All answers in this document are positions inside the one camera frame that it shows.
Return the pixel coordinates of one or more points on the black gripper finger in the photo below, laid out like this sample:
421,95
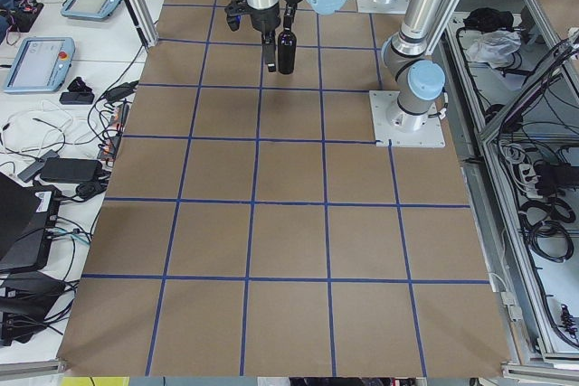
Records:
268,44
289,17

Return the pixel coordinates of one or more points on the dark glass wine bottle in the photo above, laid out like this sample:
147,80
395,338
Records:
287,45

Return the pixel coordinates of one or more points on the blue teach pendant far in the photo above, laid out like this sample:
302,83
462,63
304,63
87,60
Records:
93,10

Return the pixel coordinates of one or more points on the blue teach pendant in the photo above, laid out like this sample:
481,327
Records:
93,10
41,65

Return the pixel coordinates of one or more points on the blue teach pendant near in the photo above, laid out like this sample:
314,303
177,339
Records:
41,65

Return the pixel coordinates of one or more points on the black power adapter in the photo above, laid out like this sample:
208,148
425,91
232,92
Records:
70,170

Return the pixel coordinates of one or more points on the black laptop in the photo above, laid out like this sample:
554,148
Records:
27,215

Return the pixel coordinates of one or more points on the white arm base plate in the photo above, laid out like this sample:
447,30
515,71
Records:
394,127

